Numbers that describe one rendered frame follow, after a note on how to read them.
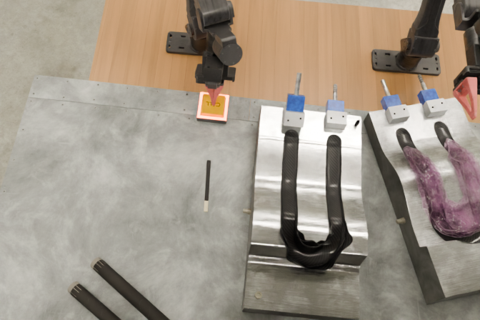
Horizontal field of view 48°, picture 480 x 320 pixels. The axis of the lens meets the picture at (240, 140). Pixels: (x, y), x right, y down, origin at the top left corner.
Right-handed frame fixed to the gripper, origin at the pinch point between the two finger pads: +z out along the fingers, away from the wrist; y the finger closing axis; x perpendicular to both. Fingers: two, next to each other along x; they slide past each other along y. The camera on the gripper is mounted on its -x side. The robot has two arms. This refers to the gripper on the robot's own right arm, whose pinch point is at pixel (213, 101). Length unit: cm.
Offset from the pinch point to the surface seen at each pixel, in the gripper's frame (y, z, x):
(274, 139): 16.6, 2.8, -11.6
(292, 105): 20.1, -5.3, -7.9
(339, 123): 32.3, -2.0, -9.0
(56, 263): -32, 28, -36
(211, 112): -0.2, 2.3, -1.7
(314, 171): 27.0, 7.4, -17.4
